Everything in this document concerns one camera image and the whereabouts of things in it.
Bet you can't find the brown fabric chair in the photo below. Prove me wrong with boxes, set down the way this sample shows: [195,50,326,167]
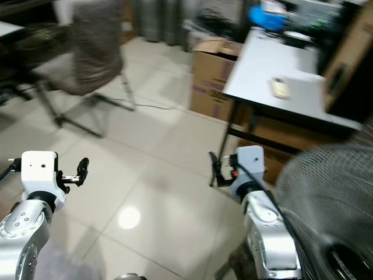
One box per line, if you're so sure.
[28,5,136,139]

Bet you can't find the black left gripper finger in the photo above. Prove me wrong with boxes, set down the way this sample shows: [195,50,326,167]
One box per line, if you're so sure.
[75,157,90,186]

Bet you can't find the low brown cardboard box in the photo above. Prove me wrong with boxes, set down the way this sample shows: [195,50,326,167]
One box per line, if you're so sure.
[233,104,350,181]

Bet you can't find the black cable pile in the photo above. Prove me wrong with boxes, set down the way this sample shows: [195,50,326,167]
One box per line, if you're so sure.
[184,7,250,40]

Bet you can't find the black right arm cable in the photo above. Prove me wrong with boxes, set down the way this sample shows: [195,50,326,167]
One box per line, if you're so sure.
[237,162,327,280]

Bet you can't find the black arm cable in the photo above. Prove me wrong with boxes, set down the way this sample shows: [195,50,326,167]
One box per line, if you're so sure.
[0,159,24,181]
[237,162,327,280]

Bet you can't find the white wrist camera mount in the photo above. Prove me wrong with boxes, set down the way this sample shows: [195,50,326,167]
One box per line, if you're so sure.
[232,145,266,190]
[21,150,59,197]

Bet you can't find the small white table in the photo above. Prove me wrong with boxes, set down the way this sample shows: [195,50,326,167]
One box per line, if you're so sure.
[0,20,25,39]

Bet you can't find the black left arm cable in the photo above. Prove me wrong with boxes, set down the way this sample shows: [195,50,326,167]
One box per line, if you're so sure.
[0,159,24,181]

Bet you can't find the cardboard box with purple print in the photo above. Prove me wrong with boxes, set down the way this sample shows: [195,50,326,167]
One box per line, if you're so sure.
[189,36,241,123]

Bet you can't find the white table with black legs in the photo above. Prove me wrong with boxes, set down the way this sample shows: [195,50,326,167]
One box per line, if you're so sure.
[210,26,365,188]

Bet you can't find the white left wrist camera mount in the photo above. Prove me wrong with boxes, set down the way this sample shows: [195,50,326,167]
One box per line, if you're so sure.
[21,150,59,197]

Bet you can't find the tall brown cardboard box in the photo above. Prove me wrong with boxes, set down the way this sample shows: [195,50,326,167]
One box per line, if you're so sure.
[323,3,373,116]

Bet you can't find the blue plastic object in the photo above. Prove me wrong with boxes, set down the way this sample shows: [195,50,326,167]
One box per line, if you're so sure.
[247,4,290,30]

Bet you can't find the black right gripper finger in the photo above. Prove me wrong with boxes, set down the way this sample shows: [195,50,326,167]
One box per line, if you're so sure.
[208,152,225,188]

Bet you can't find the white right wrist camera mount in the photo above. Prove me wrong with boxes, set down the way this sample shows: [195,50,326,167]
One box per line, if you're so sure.
[232,145,266,190]

